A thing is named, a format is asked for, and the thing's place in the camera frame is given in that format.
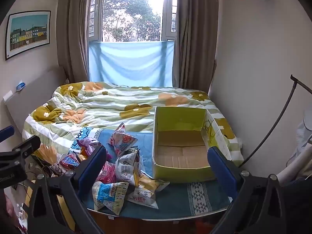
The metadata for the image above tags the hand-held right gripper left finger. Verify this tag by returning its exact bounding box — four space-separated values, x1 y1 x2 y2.
29 146 108 234

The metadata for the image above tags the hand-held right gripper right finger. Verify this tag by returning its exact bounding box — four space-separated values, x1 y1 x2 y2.
207 146 287 234

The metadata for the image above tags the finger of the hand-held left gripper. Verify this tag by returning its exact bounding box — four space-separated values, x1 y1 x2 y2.
0 126 15 144
11 135 41 165

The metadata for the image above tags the pink striped snack packet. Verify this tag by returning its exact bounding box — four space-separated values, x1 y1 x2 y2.
96 161 117 184

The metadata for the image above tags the red blue snack packet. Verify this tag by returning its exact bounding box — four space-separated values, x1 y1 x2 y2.
59 152 81 170

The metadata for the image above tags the purple snack packet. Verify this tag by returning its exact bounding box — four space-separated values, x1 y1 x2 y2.
77 137 103 156

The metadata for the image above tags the blue white snack packet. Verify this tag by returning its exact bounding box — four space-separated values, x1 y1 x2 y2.
92 181 129 216

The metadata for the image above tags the green cardboard box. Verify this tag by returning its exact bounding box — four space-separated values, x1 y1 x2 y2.
152 106 232 184

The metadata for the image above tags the pink white snack packet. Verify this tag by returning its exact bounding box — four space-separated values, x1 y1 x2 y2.
108 122 138 157

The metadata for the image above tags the yellow white snack packet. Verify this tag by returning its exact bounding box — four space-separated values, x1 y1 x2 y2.
127 171 170 209

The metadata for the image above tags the mandala patterned cloth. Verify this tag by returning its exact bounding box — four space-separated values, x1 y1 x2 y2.
69 127 115 152

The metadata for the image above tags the grey headboard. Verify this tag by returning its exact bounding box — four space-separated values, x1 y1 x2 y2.
4 66 67 149

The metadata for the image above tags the yellow box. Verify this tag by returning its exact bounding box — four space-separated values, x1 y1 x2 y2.
24 186 76 232

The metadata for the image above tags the teal table cloth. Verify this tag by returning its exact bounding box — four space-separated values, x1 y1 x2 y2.
83 129 232 218

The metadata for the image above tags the floral striped quilt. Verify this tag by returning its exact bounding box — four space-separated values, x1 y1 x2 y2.
22 81 244 167

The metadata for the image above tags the white hanging garment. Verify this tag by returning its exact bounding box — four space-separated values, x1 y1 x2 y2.
288 117 312 166

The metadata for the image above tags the light blue window cloth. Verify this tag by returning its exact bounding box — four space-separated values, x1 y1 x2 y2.
88 40 175 88

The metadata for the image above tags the black curved lamp stand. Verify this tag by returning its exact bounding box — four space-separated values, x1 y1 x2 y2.
238 74 312 168

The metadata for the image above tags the brown curtain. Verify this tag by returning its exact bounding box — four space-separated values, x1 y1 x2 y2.
175 0 219 92
57 0 106 83

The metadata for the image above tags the window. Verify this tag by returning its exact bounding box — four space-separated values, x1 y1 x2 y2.
88 0 178 42

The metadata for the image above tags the white tube frame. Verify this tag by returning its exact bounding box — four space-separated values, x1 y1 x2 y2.
277 141 312 183

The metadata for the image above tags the framed wall picture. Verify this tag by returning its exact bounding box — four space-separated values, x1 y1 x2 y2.
5 10 51 61

